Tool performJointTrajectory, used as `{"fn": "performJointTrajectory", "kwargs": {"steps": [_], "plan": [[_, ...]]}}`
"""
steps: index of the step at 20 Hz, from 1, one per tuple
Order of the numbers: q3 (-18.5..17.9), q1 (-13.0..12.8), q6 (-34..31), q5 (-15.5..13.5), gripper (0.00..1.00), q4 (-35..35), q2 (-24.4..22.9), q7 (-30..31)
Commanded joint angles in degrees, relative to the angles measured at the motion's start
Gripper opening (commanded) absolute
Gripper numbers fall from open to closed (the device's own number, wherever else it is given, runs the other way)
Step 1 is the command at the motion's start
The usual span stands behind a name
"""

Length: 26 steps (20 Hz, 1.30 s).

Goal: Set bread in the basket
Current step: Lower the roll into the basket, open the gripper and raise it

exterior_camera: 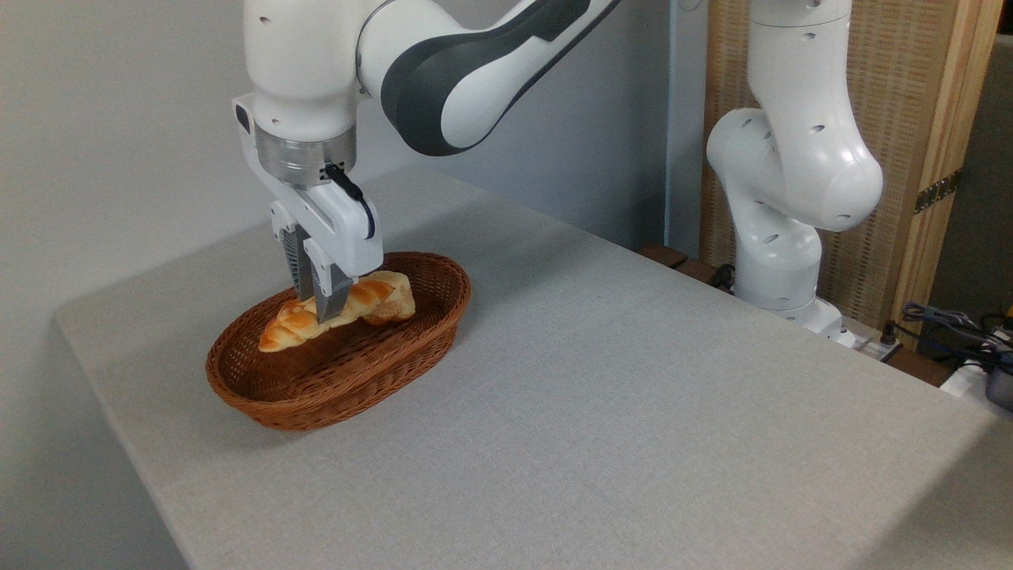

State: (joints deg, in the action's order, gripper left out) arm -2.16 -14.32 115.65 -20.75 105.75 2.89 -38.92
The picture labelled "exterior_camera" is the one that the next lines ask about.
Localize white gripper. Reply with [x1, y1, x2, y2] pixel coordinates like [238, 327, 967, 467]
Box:
[233, 93, 386, 324]

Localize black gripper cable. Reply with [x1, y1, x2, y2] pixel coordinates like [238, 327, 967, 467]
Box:
[323, 162, 378, 241]

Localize braided golden bread loaf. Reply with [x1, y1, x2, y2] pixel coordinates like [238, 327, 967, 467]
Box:
[258, 272, 398, 354]

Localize grey box with white base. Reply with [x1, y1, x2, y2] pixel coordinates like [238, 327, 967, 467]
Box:
[939, 358, 1013, 422]

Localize tangled dark cables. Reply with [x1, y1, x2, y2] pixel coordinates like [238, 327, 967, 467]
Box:
[901, 302, 1013, 367]

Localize small pale bread roll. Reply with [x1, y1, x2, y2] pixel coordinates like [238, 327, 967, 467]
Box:
[362, 273, 417, 327]

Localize brass screen hinge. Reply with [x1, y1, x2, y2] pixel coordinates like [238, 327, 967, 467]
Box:
[914, 168, 963, 215]

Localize dark brown wooden blocks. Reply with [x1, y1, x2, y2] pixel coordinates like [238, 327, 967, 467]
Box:
[636, 243, 737, 291]

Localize rattan screen with wooden frame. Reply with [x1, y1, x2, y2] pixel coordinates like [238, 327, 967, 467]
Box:
[700, 0, 1004, 351]

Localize brown oval wicker basket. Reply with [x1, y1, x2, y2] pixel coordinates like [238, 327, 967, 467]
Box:
[206, 251, 472, 431]

